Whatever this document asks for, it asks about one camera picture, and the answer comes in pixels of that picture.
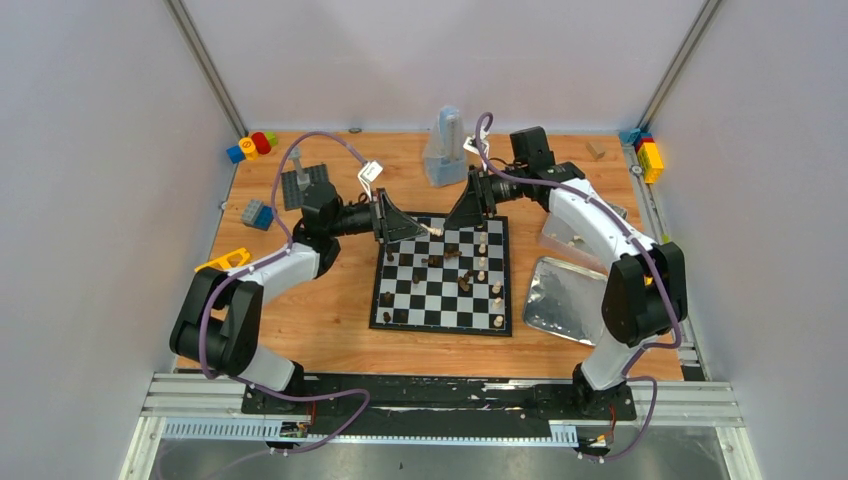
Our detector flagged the colourful toy blocks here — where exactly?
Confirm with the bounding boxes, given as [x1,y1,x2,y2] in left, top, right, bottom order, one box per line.
[225,131,278,164]

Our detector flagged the silver metal tray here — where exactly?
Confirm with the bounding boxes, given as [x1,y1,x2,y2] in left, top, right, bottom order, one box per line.
[522,257,607,346]

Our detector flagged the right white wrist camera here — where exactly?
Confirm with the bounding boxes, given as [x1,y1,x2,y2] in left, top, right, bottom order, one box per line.
[463,131,490,156]

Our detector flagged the stacked lego bricks right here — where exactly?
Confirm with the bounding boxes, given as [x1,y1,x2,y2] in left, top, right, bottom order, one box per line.
[618,129,665,185]

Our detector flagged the dark fallen chess piece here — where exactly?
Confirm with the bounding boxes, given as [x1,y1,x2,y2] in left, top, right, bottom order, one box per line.
[457,276,471,293]

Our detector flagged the clear plastic container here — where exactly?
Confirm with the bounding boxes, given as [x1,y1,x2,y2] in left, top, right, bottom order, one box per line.
[538,202,631,271]

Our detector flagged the white chess queen piece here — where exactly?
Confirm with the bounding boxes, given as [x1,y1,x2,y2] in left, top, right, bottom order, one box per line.
[425,226,444,237]

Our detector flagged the grey lego tower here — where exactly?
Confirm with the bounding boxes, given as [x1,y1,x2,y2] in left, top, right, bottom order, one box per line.
[287,147,311,190]

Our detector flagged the grey lego baseplate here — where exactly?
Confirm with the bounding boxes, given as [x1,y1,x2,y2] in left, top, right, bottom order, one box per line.
[281,163,329,211]

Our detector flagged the black white chessboard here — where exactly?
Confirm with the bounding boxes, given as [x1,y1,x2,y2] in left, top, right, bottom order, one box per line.
[369,213,513,337]

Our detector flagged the blue grey lego brick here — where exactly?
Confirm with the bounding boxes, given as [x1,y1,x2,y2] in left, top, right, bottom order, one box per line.
[240,199,274,231]

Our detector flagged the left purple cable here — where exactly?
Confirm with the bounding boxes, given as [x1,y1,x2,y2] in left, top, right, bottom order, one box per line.
[197,131,372,457]

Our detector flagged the yellow plastic triangle toy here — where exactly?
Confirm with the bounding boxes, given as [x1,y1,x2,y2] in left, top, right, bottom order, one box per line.
[194,247,252,272]

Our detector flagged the small wooden block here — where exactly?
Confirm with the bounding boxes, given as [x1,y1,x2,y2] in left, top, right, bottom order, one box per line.
[586,142,606,160]

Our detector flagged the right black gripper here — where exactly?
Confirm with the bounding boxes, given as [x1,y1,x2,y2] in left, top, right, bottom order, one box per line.
[444,164,529,230]

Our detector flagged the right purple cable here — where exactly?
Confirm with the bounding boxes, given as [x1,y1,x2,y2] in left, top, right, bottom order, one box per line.
[473,112,684,463]

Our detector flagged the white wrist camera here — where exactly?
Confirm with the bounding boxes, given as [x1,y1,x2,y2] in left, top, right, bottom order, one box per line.
[463,131,490,156]
[357,161,383,190]

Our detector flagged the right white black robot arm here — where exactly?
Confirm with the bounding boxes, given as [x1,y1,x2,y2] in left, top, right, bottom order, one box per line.
[445,126,688,418]

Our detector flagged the purple cable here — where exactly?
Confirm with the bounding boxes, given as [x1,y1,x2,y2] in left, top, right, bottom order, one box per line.
[197,131,372,457]
[473,112,684,463]

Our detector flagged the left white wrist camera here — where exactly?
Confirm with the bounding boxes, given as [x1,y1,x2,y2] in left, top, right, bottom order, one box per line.
[357,161,383,190]

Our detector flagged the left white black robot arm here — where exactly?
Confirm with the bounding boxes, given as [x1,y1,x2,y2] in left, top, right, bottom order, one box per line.
[169,182,428,413]

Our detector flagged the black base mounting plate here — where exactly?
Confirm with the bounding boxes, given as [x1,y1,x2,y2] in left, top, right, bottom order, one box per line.
[241,373,637,438]

